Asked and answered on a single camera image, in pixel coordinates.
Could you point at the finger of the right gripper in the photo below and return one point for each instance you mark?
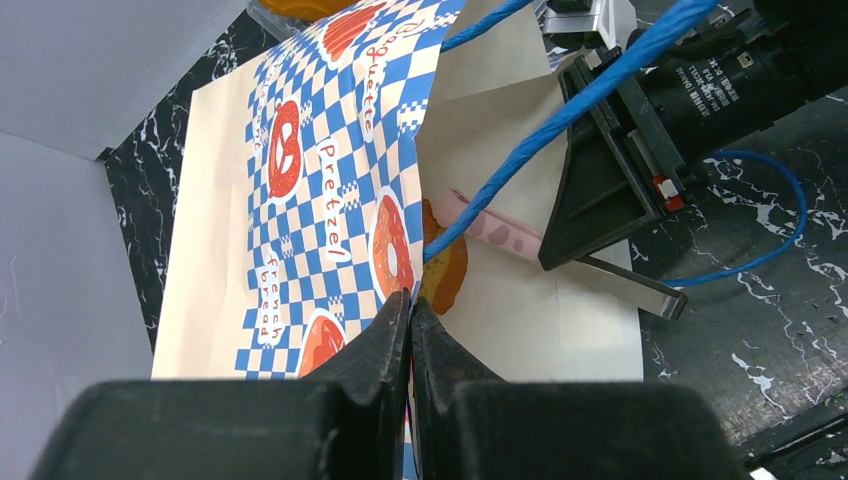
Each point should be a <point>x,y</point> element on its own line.
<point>617,154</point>

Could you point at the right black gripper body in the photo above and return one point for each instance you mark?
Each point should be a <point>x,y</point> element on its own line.
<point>742,74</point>

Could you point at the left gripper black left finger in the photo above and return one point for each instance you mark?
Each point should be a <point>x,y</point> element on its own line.
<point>344,420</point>

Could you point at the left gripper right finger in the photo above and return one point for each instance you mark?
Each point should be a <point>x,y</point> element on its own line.
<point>470,423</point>

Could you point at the small yellow fake bread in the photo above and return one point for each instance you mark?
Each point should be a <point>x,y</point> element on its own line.
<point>443,276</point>

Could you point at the pink metal tongs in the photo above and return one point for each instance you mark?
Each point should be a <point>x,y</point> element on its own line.
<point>518,239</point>

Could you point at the brown checkered paper bag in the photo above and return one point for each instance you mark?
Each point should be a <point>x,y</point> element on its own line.
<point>304,180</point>

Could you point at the round orange fake bun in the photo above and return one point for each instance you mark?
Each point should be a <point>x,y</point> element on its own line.
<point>308,10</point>

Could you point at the clear plastic tray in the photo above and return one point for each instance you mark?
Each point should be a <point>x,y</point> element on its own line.
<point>280,27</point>

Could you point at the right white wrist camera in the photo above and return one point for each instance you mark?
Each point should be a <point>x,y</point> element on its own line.
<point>589,24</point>

